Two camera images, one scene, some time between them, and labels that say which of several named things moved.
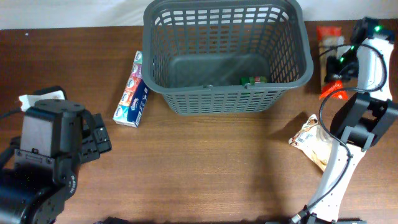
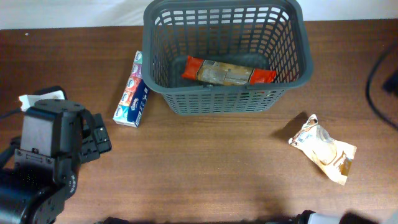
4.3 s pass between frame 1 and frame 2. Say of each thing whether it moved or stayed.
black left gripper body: stayed
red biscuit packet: moved
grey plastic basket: stayed
